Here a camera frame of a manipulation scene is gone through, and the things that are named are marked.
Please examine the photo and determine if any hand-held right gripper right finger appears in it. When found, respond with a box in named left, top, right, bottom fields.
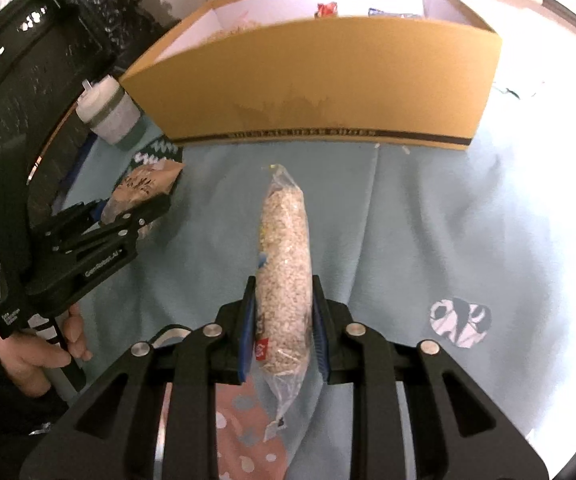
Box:
left=309, top=275, right=551, bottom=480

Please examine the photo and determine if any white lidded cup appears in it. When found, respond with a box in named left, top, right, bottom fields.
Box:
left=76, top=75, right=146, bottom=150

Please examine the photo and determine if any pile of mixed snack packets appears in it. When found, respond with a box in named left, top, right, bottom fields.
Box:
left=315, top=1, right=421, bottom=20

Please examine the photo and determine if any brown snack packet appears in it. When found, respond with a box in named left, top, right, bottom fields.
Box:
left=100, top=157, right=186, bottom=233

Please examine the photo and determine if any clear puffed rice packet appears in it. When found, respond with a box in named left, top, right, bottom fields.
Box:
left=250, top=162, right=313, bottom=443

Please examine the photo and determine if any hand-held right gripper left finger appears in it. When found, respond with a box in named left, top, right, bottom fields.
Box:
left=18, top=275, right=259, bottom=480

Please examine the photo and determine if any teal printed tablecloth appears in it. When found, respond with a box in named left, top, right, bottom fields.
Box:
left=52, top=125, right=576, bottom=480

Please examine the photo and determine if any person's left hand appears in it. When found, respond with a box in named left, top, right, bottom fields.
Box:
left=0, top=304, right=93, bottom=398

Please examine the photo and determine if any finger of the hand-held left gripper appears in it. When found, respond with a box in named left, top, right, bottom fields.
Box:
left=42, top=200, right=111, bottom=253
left=65, top=194, right=173, bottom=261

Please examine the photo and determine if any yellow cardboard box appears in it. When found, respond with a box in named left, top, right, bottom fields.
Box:
left=118, top=0, right=503, bottom=152

